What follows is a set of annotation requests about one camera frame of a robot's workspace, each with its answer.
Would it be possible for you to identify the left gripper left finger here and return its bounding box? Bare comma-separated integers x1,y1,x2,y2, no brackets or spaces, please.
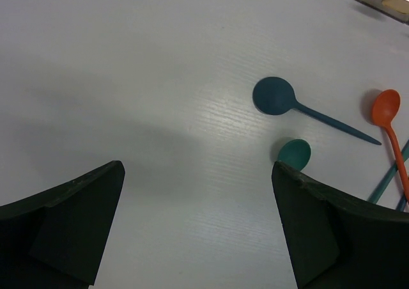
1,160,125,288

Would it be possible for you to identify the red-orange spoon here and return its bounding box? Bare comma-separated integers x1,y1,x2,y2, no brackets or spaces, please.
371,90,408,201

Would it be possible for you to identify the dark blue spoon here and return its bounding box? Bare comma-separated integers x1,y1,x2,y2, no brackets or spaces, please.
252,77,381,146

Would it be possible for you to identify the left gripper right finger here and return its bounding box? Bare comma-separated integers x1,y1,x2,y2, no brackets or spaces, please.
272,162,408,288

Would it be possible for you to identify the teal spoon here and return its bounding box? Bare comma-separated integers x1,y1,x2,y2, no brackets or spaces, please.
277,139,312,171

